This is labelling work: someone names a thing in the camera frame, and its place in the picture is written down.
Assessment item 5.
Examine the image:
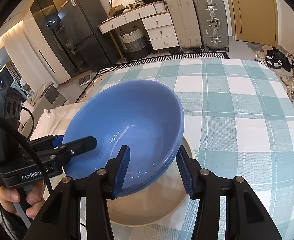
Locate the cream plate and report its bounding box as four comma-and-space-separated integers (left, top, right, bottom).
107, 135, 196, 227

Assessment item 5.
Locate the blue bowl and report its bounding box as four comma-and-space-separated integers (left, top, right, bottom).
63, 80, 184, 197

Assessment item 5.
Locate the left hand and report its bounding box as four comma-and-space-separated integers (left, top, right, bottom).
0, 181, 45, 219

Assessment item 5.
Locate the white plastic bag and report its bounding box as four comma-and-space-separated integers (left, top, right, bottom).
30, 108, 75, 140

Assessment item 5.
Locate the teal plaid tablecloth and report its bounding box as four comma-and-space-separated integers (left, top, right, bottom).
86, 59, 294, 239

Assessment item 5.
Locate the black refrigerator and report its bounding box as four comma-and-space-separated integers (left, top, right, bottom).
58, 0, 120, 71

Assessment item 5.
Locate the woven laundry basket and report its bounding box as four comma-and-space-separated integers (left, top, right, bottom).
120, 26, 151, 60

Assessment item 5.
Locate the white dressing table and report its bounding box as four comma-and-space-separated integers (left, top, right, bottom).
99, 1, 178, 60

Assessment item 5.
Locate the white suitcase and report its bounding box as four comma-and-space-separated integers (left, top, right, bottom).
166, 0, 202, 48

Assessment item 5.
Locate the silver suitcase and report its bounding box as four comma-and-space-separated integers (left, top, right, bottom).
193, 0, 229, 51

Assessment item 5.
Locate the wooden door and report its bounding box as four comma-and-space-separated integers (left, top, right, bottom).
228, 0, 278, 47

